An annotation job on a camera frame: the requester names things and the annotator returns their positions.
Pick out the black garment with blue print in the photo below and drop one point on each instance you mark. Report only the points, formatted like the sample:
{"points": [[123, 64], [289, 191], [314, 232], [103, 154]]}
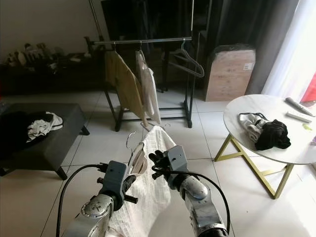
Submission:
{"points": [[15, 133]]}

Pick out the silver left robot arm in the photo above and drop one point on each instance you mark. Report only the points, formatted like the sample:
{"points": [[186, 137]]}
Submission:
{"points": [[94, 215]]}

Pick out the cream shirt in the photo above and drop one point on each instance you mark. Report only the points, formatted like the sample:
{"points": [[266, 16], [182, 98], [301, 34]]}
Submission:
{"points": [[148, 84]]}

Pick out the tan shirt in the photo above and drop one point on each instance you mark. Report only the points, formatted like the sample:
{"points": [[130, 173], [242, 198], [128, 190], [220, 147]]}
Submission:
{"points": [[124, 86]]}

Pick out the grey upholstered ottoman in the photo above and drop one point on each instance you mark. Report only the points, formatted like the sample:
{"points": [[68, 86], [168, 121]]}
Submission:
{"points": [[64, 143]]}

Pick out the grey white folded garment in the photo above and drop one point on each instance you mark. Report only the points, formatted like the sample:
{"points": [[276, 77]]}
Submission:
{"points": [[251, 126]]}

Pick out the brown cardboard box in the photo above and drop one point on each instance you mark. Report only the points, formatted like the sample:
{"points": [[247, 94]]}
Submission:
{"points": [[229, 76]]}

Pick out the white and black garment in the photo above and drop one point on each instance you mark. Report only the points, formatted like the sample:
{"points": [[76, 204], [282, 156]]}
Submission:
{"points": [[42, 129]]}

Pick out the round white table gold legs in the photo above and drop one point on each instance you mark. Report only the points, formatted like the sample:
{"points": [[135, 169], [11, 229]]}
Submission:
{"points": [[261, 106]]}

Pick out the small black folded garment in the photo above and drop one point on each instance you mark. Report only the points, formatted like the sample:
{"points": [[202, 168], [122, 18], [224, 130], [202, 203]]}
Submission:
{"points": [[274, 136]]}

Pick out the dark wood tv cabinet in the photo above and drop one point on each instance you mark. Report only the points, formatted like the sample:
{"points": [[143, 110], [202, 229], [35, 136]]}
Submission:
{"points": [[49, 79]]}

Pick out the white stick-shaped item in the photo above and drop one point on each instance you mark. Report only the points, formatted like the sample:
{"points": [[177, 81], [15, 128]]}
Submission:
{"points": [[298, 117]]}

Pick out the grey remote control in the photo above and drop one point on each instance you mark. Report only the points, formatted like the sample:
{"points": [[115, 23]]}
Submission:
{"points": [[298, 106]]}

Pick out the silver metal pole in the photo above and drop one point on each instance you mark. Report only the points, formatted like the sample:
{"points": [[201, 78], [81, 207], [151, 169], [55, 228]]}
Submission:
{"points": [[95, 19]]}

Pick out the red fabric item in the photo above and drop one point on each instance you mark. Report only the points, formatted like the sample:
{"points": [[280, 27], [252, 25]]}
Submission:
{"points": [[310, 89]]}

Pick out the dark grey curtain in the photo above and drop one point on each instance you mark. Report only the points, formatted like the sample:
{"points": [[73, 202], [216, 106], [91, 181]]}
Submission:
{"points": [[261, 24]]}

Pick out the white sheer curtain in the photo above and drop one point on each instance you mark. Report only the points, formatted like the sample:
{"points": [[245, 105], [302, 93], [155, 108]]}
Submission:
{"points": [[301, 44]]}

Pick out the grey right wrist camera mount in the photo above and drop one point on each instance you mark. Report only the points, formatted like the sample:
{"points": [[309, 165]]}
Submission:
{"points": [[177, 160]]}

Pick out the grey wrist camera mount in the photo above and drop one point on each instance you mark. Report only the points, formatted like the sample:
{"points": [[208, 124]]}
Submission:
{"points": [[115, 180], [177, 160]]}

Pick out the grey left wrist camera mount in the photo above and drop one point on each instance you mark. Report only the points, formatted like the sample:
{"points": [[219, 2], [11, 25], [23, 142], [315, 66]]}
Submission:
{"points": [[115, 180]]}

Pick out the black clothes rack silver rail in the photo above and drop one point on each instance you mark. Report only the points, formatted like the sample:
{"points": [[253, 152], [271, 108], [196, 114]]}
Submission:
{"points": [[158, 40]]}

